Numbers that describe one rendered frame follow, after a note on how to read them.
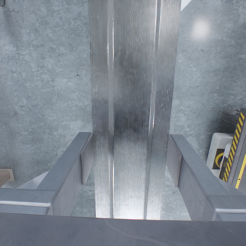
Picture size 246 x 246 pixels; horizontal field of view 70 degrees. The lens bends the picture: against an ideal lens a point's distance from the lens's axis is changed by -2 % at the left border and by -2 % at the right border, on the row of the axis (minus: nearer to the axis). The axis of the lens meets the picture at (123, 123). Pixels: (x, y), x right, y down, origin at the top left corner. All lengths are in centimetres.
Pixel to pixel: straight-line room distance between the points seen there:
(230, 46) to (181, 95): 36
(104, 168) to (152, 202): 6
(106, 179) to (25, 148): 118
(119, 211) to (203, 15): 106
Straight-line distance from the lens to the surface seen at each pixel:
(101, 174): 17
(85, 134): 15
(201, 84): 112
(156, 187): 18
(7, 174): 148
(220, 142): 110
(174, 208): 146
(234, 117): 107
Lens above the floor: 103
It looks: 72 degrees down
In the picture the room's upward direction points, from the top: 174 degrees counter-clockwise
